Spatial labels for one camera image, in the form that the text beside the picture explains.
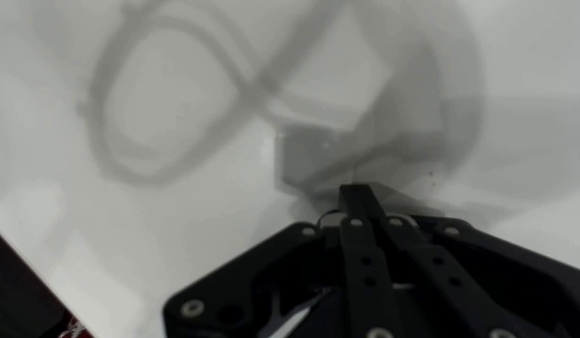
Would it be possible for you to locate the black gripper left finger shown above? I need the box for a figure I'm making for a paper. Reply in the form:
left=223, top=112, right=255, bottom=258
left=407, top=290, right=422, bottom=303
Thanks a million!
left=381, top=215, right=540, bottom=338

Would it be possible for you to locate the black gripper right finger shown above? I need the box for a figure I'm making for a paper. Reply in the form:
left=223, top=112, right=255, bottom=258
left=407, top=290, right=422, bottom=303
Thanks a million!
left=340, top=185, right=405, bottom=338

